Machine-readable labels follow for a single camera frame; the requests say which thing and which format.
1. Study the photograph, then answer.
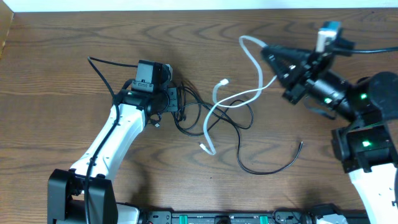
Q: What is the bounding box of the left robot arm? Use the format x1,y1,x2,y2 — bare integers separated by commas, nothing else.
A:
47,60,177,224

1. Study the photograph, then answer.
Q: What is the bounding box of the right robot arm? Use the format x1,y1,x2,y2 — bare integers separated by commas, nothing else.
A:
261,45,397,223

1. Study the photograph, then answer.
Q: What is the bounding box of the white USB cable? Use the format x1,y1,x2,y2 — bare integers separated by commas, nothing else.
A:
198,35,278,156

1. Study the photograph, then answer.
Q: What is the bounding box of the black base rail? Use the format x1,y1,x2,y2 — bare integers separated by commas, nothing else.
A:
118,202,368,224

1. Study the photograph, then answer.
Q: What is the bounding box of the thick black USB cable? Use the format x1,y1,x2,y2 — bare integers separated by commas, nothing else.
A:
170,80,254,137

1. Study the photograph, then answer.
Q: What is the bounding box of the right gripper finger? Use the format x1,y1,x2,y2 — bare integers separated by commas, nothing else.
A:
261,49,310,90
264,45,312,58

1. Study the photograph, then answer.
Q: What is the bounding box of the thin black cable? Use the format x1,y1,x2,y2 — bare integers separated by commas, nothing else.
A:
150,99,304,175

